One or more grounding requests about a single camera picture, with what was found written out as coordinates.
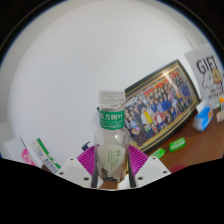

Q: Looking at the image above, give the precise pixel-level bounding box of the white printed paper gift bag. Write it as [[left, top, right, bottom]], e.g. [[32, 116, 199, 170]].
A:
[[183, 30, 224, 101]]

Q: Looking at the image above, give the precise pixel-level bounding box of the small patterned snack pack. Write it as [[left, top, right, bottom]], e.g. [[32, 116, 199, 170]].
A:
[[215, 110, 224, 124]]

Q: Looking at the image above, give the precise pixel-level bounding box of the white blue-green shuttlecock tube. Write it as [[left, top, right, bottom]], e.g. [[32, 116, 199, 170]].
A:
[[30, 137, 62, 174]]

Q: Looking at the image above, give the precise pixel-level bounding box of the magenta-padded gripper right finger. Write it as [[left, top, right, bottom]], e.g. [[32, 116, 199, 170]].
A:
[[126, 144, 172, 188]]

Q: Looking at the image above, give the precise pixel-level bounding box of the small green packet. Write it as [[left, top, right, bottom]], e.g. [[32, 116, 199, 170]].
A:
[[168, 136, 187, 153], [150, 147, 167, 160]]

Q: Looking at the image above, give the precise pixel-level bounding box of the blue tissue pack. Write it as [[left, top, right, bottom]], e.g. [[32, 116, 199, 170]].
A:
[[192, 99, 214, 132]]

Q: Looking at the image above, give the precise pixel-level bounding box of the small colourful puzzle cube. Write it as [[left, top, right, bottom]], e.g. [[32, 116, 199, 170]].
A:
[[217, 95, 224, 113]]

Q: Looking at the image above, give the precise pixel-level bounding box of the framed group photo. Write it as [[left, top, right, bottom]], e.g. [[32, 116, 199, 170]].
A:
[[123, 59, 201, 154]]

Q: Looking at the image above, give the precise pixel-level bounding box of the clear green-labelled plastic bottle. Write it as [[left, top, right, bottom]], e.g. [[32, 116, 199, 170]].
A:
[[93, 89, 131, 184]]

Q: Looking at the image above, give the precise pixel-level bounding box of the flat round red coaster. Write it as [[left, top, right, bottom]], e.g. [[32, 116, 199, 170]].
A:
[[169, 163, 188, 174]]

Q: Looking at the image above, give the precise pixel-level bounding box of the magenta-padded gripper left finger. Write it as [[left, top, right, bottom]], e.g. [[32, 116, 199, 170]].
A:
[[55, 145, 101, 188]]

